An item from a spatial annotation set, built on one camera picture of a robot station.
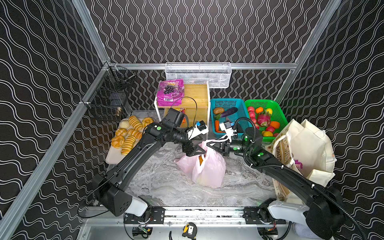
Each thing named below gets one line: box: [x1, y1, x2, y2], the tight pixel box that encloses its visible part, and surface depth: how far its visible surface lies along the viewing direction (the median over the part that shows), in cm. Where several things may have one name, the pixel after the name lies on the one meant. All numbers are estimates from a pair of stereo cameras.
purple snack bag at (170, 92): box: [157, 78, 185, 107], surface depth 78 cm
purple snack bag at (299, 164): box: [294, 159, 303, 169], surface depth 80 cm
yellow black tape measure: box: [182, 222, 198, 240], surface depth 70 cm
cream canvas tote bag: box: [266, 119, 337, 204], surface depth 77 cm
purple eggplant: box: [221, 107, 238, 118], surface depth 117 cm
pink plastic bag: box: [176, 141, 226, 189], surface depth 72 cm
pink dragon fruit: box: [258, 111, 271, 127], surface depth 108 cm
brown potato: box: [213, 107, 225, 115], surface depth 119 cm
